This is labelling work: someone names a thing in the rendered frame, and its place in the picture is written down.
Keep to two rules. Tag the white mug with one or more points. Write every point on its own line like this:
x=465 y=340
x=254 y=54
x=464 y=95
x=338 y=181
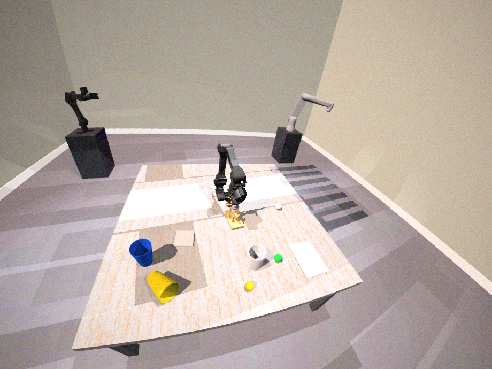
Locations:
x=255 y=257

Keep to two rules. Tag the yellow plastic cup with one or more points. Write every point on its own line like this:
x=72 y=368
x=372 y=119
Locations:
x=164 y=288

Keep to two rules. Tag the blue cup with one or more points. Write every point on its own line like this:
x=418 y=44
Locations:
x=141 y=250

